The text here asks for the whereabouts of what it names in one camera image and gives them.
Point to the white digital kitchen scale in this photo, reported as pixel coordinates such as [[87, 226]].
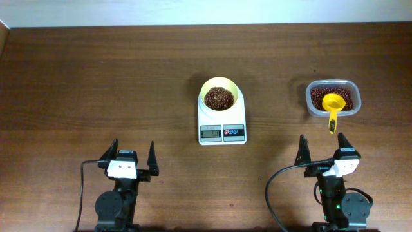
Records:
[[225, 127]]

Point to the yellow plastic bowl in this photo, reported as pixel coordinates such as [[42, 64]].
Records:
[[220, 82]]

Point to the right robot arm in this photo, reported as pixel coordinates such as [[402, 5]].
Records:
[[344, 209]]

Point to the red beans in container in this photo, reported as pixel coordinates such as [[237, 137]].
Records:
[[317, 95]]

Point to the yellow measuring scoop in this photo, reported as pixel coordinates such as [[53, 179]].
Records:
[[333, 104]]

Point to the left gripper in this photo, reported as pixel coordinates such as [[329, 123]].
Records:
[[153, 164]]

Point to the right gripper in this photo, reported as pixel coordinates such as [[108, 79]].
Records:
[[303, 156]]

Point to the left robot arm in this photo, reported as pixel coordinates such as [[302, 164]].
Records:
[[116, 208]]

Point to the red beans in bowl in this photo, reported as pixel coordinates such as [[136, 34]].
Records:
[[219, 99]]

